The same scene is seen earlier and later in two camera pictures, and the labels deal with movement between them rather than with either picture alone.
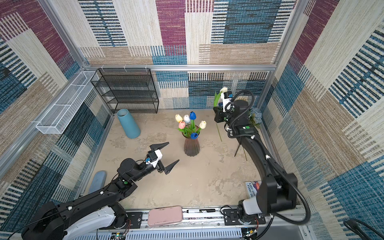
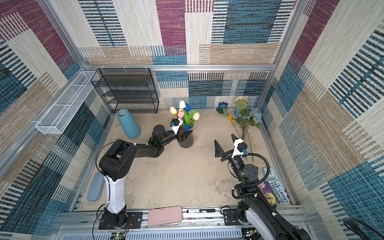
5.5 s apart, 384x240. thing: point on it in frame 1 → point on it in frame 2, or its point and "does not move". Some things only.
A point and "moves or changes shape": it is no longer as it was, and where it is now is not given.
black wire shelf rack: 130,89 does not move
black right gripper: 219,112 → 219,152
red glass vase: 191,146 moves or changes shape
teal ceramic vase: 128,124 does not move
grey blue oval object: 98,181 does not move
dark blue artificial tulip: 192,116 → 187,107
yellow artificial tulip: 178,118 moves or changes shape
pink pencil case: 165,215 does not move
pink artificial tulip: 181,124 moves or changes shape
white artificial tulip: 186,118 → 182,104
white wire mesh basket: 55,120 does not move
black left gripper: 160,169 → 182,138
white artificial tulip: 202,125 → 196,116
